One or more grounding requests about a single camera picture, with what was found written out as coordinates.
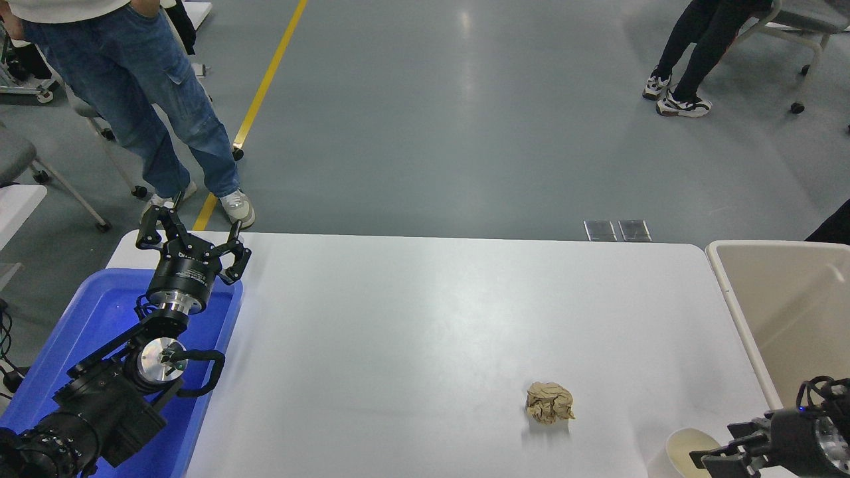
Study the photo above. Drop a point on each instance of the white wheeled cart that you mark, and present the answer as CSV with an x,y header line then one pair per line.
x,y
26,66

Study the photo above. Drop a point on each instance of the white paper cup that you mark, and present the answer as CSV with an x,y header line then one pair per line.
x,y
677,445

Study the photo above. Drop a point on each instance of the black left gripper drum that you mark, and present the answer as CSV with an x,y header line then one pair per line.
x,y
184,273

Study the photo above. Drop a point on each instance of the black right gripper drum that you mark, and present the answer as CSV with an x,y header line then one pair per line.
x,y
793,441

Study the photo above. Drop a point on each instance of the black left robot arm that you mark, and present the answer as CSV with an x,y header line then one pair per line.
x,y
99,405

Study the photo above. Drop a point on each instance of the grey chair with white frame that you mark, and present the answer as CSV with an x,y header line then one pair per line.
x,y
807,16

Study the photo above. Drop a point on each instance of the white side table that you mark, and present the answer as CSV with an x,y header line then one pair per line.
x,y
16,206

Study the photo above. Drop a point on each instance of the white board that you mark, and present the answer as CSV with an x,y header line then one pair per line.
x,y
198,10

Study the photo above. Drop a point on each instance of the blue plastic tray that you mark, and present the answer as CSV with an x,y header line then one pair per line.
x,y
99,312

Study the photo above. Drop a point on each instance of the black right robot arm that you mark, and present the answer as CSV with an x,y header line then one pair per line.
x,y
833,441

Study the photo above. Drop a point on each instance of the person's right hand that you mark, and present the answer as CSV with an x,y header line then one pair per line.
x,y
9,20

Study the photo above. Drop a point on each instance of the metal floor socket plate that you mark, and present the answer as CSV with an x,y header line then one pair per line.
x,y
634,230
599,230

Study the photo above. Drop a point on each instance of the grey chair with castors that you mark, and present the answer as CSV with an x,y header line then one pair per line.
x,y
16,153

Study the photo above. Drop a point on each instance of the large pale plastic bin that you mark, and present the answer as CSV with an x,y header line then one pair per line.
x,y
790,299

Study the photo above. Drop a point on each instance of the black power adapter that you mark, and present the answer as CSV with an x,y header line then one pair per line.
x,y
14,380

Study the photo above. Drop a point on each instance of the crumpled tan paper ball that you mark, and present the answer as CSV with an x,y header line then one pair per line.
x,y
550,402

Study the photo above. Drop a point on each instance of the black hanging garment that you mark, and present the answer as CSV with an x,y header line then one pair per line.
x,y
182,26

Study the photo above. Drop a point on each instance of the person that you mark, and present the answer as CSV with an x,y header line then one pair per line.
x,y
697,46
126,73

